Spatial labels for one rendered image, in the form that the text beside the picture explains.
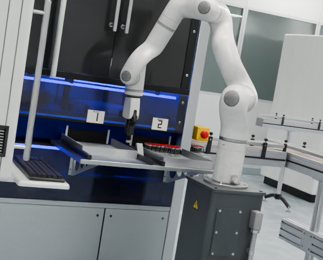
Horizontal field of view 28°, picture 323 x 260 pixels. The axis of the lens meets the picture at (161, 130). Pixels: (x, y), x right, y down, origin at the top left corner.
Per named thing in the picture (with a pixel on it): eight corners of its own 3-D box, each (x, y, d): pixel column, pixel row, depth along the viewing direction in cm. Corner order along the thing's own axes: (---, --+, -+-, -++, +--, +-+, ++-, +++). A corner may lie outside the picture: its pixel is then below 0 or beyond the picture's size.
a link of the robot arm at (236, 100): (250, 143, 275) (260, 87, 273) (237, 145, 258) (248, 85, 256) (223, 137, 280) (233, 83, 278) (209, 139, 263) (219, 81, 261)
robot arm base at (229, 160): (256, 190, 270) (264, 147, 268) (217, 187, 261) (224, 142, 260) (233, 180, 287) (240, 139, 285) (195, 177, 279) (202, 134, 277)
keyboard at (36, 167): (11, 159, 281) (12, 153, 281) (43, 162, 287) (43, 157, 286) (29, 180, 244) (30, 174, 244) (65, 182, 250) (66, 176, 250)
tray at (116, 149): (60, 140, 311) (61, 132, 310) (111, 145, 322) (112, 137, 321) (81, 153, 280) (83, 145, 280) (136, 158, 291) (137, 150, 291)
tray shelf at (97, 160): (50, 143, 309) (50, 139, 308) (179, 155, 339) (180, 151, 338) (80, 163, 266) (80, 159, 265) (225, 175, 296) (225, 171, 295)
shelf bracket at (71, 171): (68, 174, 306) (71, 148, 305) (73, 175, 308) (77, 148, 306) (90, 192, 276) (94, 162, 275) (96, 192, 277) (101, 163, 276)
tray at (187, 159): (134, 150, 315) (135, 143, 315) (181, 155, 326) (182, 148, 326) (162, 164, 285) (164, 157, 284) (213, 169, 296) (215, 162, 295)
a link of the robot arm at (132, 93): (122, 87, 293) (121, 94, 293) (128, 89, 285) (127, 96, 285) (139, 88, 296) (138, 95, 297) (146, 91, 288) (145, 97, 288)
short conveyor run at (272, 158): (180, 158, 341) (185, 129, 339) (168, 152, 354) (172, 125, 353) (286, 168, 370) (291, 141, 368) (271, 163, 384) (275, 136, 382)
